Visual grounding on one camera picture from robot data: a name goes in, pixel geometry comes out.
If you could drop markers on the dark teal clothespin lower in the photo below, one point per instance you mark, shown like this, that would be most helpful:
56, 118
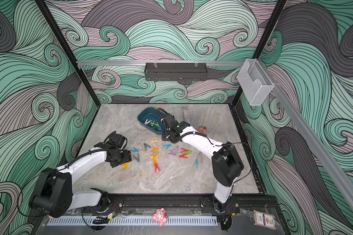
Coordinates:
137, 157

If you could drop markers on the grey clothespin centre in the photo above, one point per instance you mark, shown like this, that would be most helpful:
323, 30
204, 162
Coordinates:
176, 149

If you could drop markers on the pink pig plush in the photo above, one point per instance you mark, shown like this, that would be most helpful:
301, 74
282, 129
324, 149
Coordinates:
160, 217

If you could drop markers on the red pink clothespin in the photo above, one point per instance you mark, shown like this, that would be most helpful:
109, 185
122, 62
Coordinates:
184, 156

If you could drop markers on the aluminium rail right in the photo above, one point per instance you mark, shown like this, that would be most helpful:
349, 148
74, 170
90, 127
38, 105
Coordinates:
289, 99

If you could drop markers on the aluminium rail back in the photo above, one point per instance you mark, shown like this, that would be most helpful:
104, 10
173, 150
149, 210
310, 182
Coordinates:
213, 63

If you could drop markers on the tan clothespin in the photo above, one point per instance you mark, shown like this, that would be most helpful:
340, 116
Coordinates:
155, 139

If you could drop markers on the black wall tray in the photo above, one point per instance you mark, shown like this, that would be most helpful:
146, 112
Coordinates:
175, 72

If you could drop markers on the orange clothespin middle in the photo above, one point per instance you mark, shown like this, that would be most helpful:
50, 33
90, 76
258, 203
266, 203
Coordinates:
154, 156

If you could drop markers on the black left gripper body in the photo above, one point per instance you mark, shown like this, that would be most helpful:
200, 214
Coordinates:
122, 157

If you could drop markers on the light teal clothespin right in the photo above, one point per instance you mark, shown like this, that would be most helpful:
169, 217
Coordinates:
196, 164

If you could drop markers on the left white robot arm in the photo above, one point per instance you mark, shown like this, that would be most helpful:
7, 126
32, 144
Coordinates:
53, 192

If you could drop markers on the dark teal clothespin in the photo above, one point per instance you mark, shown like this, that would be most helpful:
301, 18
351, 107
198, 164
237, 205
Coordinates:
137, 157
146, 146

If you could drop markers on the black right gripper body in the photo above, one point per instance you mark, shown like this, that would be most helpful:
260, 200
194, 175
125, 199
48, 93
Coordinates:
166, 135

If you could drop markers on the pink strawberry bear toy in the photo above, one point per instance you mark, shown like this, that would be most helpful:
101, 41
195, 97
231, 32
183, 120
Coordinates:
202, 129

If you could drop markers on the black corner frame post left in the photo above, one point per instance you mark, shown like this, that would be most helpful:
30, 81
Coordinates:
59, 36

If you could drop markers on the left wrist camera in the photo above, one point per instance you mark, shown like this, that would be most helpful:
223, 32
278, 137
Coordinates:
119, 141

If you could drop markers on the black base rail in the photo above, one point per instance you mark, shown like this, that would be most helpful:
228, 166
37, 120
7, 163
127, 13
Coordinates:
204, 202

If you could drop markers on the grey clothespin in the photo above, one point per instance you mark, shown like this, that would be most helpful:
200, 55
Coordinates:
176, 149
199, 158

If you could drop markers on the aluminium rail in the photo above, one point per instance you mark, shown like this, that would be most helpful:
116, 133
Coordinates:
213, 63
289, 99

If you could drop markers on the black corner frame post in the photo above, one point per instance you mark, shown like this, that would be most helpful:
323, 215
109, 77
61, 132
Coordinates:
264, 40
59, 36

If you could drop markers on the white slotted cable duct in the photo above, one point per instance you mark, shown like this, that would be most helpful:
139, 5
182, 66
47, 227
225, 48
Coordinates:
136, 221

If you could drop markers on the red clothespin lower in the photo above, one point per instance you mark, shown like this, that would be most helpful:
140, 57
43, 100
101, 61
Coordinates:
157, 167

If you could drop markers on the badge card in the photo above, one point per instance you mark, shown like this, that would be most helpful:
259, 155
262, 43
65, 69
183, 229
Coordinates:
264, 220

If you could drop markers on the white clothespin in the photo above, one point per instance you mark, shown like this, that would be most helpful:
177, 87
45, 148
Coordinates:
147, 122

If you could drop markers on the clear plastic wall holder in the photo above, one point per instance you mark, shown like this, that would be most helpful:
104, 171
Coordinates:
255, 81

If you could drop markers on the dark teal clothespin upper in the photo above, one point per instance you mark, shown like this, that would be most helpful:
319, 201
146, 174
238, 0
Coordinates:
146, 146

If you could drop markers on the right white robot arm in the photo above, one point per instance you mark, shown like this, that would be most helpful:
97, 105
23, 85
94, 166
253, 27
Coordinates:
226, 162

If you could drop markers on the black corner frame post right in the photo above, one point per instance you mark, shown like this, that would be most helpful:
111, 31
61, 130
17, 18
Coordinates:
264, 40

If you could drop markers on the grey clothespin right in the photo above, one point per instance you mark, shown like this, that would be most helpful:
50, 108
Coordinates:
199, 158

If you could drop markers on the rhinestone silver microphone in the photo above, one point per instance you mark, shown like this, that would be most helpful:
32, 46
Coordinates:
186, 115

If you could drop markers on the teal storage box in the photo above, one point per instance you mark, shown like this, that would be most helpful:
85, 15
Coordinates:
151, 113

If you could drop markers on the beige pink clothespin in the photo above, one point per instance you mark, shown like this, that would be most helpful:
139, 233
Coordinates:
141, 148

